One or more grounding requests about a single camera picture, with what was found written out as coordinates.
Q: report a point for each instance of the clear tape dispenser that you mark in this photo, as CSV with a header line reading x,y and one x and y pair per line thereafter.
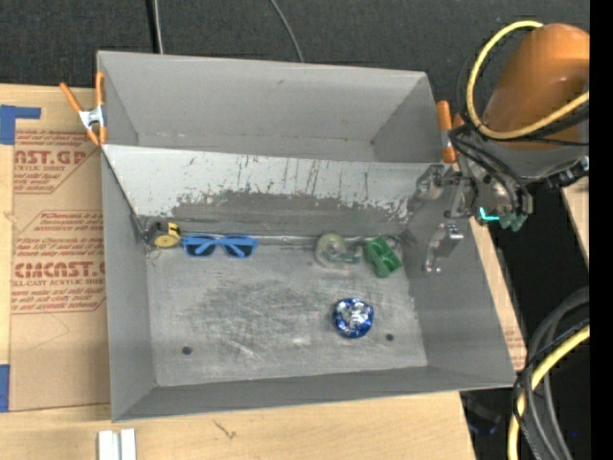
x,y
333,249

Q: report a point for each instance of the green plastic block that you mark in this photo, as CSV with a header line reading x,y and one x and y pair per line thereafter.
x,y
381,257

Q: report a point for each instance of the blue sunglasses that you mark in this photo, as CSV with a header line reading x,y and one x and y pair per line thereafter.
x,y
220,246

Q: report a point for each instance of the grey metal bin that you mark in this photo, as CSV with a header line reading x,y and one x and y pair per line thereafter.
x,y
268,305

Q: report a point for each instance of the yellow tape measure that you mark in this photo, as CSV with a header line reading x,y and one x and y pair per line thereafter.
x,y
166,236

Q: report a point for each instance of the blue and white ball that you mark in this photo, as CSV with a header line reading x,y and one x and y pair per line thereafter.
x,y
353,317

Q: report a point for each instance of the brown cardboard board red print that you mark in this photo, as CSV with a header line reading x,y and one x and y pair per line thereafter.
x,y
52,237

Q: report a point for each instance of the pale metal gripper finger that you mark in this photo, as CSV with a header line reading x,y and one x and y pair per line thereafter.
x,y
443,245
433,185

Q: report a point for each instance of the black cylinder on white bracket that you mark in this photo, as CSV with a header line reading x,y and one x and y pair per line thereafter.
x,y
523,199

